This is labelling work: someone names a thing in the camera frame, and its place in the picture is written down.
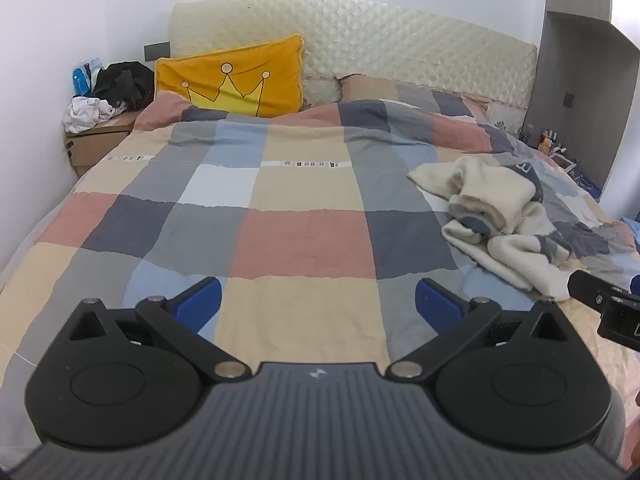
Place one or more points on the light blue cloth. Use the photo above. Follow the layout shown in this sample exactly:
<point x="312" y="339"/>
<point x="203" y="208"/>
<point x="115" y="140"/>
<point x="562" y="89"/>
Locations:
<point x="631" y="230"/>

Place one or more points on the blue plastic bottle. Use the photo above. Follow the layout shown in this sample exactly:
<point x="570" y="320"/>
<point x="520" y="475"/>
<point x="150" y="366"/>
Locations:
<point x="80" y="80"/>

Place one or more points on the cream quilted headboard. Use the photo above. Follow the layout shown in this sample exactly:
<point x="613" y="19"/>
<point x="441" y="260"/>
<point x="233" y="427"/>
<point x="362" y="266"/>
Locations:
<point x="400" y="40"/>

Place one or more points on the patchwork checked quilt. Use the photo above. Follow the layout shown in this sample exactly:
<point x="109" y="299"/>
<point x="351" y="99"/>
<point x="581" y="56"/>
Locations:
<point x="300" y="210"/>

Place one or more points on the dark blue box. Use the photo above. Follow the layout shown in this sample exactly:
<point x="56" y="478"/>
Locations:
<point x="587" y="182"/>

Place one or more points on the cream striped sweater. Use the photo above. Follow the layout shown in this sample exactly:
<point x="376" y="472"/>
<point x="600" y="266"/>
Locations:
<point x="490" y="185"/>

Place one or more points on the beige pillow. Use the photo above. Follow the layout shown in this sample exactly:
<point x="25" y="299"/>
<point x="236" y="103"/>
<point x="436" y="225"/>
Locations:
<point x="365" y="87"/>

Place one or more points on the white picture frame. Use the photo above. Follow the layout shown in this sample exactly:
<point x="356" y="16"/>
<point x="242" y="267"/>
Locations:
<point x="564" y="163"/>

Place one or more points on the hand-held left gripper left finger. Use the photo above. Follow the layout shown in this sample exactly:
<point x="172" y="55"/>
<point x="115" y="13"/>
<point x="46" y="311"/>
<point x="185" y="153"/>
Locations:
<point x="197" y="305"/>

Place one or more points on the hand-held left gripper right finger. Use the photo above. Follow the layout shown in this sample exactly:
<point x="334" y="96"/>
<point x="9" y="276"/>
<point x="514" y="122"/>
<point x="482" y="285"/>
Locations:
<point x="437" y="305"/>

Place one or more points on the yellow crown pillow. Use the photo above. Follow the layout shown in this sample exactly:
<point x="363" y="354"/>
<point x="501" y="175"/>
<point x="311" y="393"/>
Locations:
<point x="190" y="67"/>

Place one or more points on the row of small bottles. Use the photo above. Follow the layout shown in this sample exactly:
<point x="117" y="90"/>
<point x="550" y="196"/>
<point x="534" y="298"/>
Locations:
<point x="550" y="142"/>

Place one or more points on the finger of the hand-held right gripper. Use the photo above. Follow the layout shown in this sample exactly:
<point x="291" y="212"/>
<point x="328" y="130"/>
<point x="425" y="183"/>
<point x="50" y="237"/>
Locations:
<point x="590" y="291"/>

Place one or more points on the dark cabinet switch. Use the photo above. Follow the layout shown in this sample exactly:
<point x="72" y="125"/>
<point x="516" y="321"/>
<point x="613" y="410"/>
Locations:
<point x="570" y="100"/>

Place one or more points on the white crumpled clothes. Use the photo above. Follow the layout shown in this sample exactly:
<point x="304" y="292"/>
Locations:
<point x="87" y="112"/>

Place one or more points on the cardboard box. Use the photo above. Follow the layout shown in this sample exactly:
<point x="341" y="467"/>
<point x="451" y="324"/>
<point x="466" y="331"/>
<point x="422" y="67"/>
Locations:
<point x="95" y="147"/>

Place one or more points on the grey wall switch plate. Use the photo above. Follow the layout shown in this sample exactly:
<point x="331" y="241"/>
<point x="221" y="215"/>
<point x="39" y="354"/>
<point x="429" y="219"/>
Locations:
<point x="157" y="51"/>

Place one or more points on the black crumpled clothes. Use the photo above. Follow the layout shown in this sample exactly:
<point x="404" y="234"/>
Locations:
<point x="125" y="85"/>

